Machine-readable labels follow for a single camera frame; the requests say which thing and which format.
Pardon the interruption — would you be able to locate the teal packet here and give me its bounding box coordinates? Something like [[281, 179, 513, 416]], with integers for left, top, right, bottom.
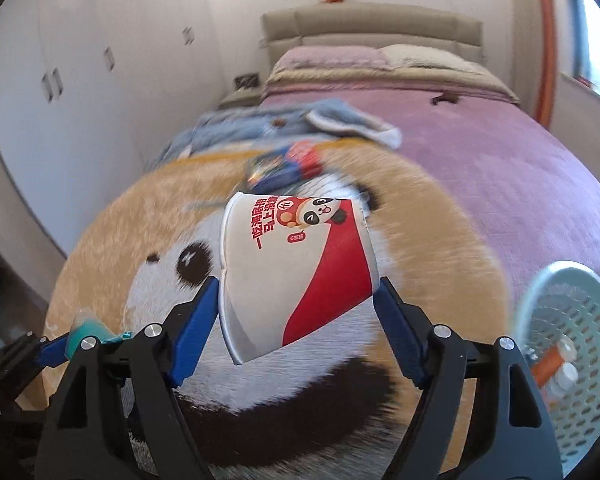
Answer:
[[65, 310, 133, 361]]

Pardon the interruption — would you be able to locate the orange paper cup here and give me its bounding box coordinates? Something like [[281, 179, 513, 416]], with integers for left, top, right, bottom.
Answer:
[[532, 337, 578, 386]]

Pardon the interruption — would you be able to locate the beige curtain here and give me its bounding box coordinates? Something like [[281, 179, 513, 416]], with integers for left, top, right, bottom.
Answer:
[[510, 0, 543, 116]]

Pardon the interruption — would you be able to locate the beige nightstand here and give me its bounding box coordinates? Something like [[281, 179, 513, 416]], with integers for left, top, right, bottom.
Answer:
[[219, 87, 263, 109]]

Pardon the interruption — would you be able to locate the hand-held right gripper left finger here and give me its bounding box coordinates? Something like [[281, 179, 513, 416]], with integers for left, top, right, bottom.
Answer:
[[37, 276, 221, 480]]

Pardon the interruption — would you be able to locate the yellow panda printed blanket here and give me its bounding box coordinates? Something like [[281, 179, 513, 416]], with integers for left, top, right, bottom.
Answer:
[[17, 142, 518, 480]]

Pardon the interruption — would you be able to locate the pink bed sheet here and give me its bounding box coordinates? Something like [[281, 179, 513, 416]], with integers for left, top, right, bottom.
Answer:
[[257, 87, 600, 311]]

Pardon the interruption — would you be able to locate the cream pillow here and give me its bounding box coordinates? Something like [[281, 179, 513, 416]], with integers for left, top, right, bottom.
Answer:
[[380, 44, 481, 73]]

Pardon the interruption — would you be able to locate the pink pillow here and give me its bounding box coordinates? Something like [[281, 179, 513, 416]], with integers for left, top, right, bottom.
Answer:
[[275, 46, 391, 73]]

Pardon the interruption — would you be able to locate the blue fleece blanket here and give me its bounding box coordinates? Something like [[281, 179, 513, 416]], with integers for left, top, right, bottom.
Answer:
[[152, 99, 403, 171]]

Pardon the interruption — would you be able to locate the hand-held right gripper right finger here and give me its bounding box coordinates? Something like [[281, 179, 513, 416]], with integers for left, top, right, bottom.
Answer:
[[375, 277, 563, 480]]

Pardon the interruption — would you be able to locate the light green plastic basket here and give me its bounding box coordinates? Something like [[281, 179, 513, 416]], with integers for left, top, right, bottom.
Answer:
[[512, 260, 600, 480]]

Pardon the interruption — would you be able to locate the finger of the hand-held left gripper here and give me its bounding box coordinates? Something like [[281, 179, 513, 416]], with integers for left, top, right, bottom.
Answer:
[[10, 332, 71, 367]]

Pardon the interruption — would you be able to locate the folded quilt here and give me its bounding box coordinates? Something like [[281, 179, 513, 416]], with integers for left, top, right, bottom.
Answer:
[[262, 62, 521, 106]]

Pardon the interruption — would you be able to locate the beige bed headboard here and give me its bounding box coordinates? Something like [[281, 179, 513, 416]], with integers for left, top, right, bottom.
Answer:
[[260, 2, 483, 86]]

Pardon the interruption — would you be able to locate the blue foil snack packet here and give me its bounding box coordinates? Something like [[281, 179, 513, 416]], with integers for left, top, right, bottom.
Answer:
[[245, 141, 327, 193]]

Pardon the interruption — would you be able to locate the white wardrobe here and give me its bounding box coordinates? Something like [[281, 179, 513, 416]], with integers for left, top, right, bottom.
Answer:
[[0, 0, 228, 261]]

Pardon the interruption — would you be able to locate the orange curtain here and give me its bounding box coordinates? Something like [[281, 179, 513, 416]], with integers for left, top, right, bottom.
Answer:
[[532, 0, 558, 128]]

